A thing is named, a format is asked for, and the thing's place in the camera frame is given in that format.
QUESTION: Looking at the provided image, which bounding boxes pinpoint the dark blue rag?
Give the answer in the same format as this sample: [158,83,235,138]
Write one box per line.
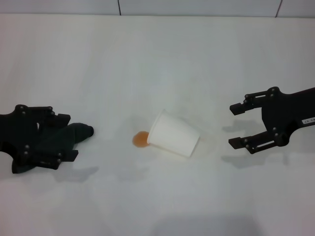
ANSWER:
[11,122,95,175]

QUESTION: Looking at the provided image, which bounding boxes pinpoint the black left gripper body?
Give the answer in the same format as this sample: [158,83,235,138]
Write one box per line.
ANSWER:
[0,105,41,162]

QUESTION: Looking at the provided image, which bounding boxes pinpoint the white paper cup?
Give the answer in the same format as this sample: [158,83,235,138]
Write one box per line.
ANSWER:
[147,109,201,158]

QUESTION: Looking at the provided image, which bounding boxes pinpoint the orange-brown liquid stain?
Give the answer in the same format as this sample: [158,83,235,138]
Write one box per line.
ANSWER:
[132,131,150,149]

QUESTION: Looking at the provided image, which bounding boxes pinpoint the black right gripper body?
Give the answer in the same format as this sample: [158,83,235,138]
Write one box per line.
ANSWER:
[261,86,315,146]

